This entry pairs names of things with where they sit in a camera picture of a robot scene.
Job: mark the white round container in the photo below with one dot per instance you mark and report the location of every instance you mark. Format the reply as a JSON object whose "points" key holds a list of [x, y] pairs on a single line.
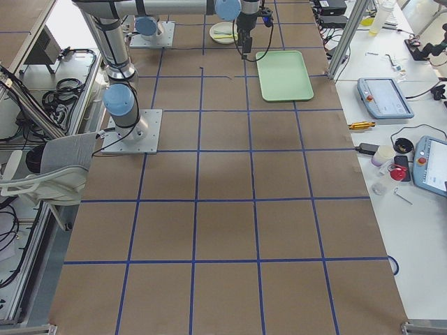
{"points": [[383, 154]]}

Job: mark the black power adapter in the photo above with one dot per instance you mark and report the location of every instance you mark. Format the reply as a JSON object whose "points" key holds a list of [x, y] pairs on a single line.
{"points": [[367, 148]]}

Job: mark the black round dish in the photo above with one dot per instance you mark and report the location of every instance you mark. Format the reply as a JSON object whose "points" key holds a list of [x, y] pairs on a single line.
{"points": [[403, 145]]}

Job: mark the clear plastic bottle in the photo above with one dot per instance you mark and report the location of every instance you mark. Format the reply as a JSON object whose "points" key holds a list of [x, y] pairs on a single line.
{"points": [[384, 9]]}

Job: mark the white round plate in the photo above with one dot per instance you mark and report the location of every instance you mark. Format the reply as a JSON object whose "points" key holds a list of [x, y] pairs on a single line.
{"points": [[223, 26]]}

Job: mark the near teach pendant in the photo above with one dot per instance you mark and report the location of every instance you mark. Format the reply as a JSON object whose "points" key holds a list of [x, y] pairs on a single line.
{"points": [[429, 165]]}

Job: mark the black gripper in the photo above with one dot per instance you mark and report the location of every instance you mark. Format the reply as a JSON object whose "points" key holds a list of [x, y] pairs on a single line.
{"points": [[244, 23]]}

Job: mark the white grey office chair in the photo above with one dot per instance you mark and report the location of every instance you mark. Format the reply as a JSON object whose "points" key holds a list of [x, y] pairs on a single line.
{"points": [[62, 177]]}

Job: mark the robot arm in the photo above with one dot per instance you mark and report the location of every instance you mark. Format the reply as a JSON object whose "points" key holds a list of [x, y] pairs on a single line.
{"points": [[148, 27], [104, 19]]}

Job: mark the yellow plastic fork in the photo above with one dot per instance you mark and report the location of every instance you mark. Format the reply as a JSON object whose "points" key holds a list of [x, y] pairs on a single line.
{"points": [[221, 36]]}

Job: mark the mint green tray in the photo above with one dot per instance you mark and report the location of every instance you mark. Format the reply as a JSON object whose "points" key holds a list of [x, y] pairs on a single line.
{"points": [[283, 76]]}

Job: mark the far teach pendant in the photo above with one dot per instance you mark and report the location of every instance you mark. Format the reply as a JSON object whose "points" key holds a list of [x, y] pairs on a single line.
{"points": [[383, 98]]}

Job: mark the teach pendant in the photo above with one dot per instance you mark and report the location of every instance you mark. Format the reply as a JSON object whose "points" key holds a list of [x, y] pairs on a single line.
{"points": [[383, 98], [429, 165]]}

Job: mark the black smartphone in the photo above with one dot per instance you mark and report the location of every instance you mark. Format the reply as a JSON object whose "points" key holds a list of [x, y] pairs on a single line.
{"points": [[402, 161]]}

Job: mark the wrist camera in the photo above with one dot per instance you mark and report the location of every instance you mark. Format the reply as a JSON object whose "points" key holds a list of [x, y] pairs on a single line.
{"points": [[266, 14]]}

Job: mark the red round object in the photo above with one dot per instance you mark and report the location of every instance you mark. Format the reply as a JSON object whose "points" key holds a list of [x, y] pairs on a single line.
{"points": [[396, 172]]}

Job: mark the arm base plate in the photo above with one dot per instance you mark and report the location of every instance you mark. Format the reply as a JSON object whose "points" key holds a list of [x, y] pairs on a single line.
{"points": [[137, 42], [144, 138]]}

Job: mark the silver hex key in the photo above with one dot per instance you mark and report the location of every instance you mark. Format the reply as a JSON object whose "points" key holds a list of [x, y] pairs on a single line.
{"points": [[396, 193]]}

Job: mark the aluminium frame post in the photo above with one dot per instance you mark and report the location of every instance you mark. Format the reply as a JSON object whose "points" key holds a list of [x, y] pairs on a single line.
{"points": [[349, 31]]}

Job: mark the gold metal tool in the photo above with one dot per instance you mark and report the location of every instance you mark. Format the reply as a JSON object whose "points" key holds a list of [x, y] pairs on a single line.
{"points": [[363, 125]]}

